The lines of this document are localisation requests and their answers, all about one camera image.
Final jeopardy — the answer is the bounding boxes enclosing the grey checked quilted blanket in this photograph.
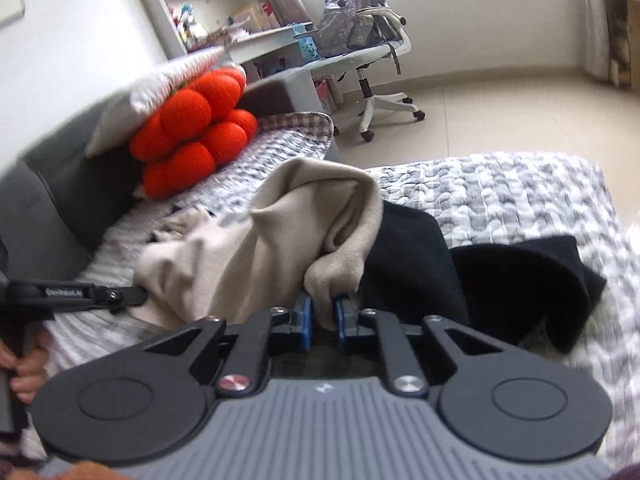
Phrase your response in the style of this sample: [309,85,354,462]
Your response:
[45,110,640,466]

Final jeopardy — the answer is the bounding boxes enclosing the white office chair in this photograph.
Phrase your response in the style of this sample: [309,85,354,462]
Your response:
[300,0,427,142]

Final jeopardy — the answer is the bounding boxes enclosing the white desk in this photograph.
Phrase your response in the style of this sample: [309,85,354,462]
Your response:
[227,22,346,116]

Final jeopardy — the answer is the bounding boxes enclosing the grey sofa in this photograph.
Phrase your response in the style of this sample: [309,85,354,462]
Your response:
[0,67,341,321]

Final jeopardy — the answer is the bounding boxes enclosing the person's left hand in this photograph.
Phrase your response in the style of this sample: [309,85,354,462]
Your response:
[0,330,52,403]

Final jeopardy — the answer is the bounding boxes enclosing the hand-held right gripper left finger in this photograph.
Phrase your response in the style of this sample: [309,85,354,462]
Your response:
[142,294,313,397]

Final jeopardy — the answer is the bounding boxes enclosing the pale curtain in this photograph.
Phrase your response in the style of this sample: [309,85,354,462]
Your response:
[585,0,616,81]

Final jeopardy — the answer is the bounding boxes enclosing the white pillow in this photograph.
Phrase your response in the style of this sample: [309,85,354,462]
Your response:
[84,45,248,158]

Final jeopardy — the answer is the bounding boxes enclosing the wooden shelf unit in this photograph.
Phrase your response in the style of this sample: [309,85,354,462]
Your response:
[597,0,640,91]

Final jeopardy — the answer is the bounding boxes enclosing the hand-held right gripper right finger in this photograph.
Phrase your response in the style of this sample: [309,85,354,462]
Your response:
[334,296,506,397]

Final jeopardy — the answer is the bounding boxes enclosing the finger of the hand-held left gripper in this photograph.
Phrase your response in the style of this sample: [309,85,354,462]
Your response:
[5,282,148,317]

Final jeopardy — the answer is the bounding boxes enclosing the beige and black sweatshirt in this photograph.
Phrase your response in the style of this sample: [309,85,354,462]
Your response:
[132,156,608,356]

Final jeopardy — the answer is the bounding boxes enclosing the red knot cushion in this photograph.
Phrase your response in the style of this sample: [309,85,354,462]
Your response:
[129,66,259,199]

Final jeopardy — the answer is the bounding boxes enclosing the grey backpack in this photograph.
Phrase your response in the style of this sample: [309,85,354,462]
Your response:
[317,0,396,58]

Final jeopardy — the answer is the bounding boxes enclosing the teal basket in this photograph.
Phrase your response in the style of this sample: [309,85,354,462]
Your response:
[292,25,321,61]

